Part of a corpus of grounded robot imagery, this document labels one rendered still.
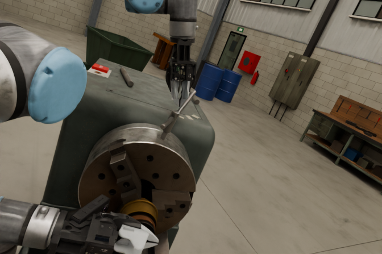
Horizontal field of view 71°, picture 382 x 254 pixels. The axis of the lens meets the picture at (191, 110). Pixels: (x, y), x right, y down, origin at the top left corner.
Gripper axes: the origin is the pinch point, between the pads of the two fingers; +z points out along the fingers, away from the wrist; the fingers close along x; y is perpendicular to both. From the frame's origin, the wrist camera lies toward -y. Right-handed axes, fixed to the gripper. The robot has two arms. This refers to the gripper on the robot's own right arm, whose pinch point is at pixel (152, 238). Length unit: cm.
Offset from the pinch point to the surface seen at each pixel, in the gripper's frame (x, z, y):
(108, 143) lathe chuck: 10.2, -15.3, -18.4
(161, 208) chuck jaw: 2.4, 1.5, -7.4
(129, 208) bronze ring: 2.6, -6.3, -5.0
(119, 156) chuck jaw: 10.4, -11.9, -12.9
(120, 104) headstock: 16.3, -15.4, -33.4
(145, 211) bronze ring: 3.8, -3.0, -3.4
